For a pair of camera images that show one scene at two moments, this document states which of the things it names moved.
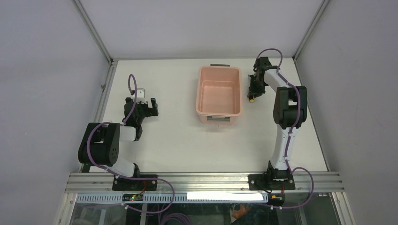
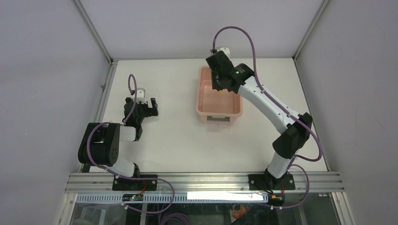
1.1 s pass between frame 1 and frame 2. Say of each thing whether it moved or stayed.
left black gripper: stayed
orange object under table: stayed
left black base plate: stayed
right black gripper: moved
